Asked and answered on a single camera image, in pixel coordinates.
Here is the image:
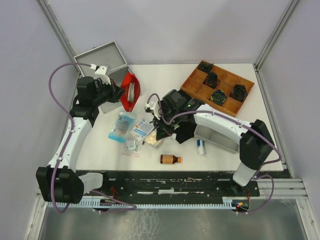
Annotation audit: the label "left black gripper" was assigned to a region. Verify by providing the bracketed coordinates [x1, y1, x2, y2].
[92, 77, 126, 106]

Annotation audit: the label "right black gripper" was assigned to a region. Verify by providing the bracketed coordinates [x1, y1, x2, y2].
[152, 108, 182, 140]

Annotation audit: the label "beige gauze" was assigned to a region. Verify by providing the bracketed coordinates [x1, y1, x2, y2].
[144, 130, 165, 150]

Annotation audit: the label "red first aid kit pouch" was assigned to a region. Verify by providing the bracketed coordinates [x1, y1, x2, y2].
[120, 72, 141, 112]

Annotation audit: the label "small zip bag of packets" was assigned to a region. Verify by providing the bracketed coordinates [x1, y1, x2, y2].
[121, 136, 141, 157]

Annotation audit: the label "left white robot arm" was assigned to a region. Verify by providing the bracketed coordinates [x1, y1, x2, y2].
[35, 76, 125, 204]

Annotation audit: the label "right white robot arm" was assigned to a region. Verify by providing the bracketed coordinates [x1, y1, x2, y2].
[145, 89, 277, 196]

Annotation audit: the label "brown medicine bottle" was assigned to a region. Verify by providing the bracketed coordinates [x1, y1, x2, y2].
[160, 154, 182, 165]

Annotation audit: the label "blue white gauze packet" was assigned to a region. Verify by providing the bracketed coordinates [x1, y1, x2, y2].
[130, 118, 150, 141]

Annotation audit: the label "black folded cloth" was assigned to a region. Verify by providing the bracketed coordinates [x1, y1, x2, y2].
[174, 89, 200, 144]

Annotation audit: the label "light blue mask packet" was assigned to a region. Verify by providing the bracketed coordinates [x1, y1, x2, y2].
[108, 111, 136, 143]

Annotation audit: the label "white blue tube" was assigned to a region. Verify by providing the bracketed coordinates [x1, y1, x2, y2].
[196, 139, 206, 156]

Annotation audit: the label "grey plastic divided tray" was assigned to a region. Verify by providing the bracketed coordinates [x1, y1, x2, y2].
[194, 125, 240, 154]

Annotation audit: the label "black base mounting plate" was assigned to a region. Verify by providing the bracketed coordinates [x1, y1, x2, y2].
[97, 170, 260, 205]

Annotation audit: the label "green dark rolled item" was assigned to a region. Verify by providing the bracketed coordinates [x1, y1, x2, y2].
[209, 89, 227, 106]

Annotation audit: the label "dark rolled item compartment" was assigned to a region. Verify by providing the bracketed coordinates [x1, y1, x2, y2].
[197, 61, 214, 74]
[203, 72, 220, 89]

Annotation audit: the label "brown wooden compartment tray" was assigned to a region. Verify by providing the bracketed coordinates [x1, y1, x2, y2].
[180, 64, 255, 117]

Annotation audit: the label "dark rolled item top compartment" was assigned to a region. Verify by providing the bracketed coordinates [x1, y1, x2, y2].
[197, 61, 214, 74]

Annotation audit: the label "black rolled item right compartment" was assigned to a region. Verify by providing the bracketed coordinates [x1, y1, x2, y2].
[229, 84, 248, 103]

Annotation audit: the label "black handled scissors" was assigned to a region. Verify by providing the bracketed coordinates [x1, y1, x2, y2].
[143, 121, 156, 143]

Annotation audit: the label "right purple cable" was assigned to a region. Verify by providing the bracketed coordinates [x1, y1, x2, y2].
[146, 93, 282, 215]

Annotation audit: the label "purple cable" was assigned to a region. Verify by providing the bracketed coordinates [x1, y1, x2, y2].
[47, 62, 138, 215]
[146, 93, 282, 215]

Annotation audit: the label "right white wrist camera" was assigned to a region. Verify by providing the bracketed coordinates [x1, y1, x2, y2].
[144, 101, 161, 120]

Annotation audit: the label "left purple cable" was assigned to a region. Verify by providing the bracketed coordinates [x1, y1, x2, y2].
[47, 62, 138, 215]

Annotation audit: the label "light blue cable duct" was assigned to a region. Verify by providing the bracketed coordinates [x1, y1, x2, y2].
[46, 196, 250, 210]

